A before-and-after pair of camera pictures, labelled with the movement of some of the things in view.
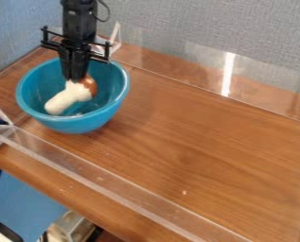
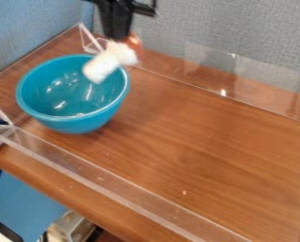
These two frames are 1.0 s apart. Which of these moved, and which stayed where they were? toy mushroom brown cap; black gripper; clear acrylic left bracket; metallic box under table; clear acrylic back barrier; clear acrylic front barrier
Moved: toy mushroom brown cap; black gripper
Stayed: clear acrylic front barrier; clear acrylic back barrier; metallic box under table; clear acrylic left bracket
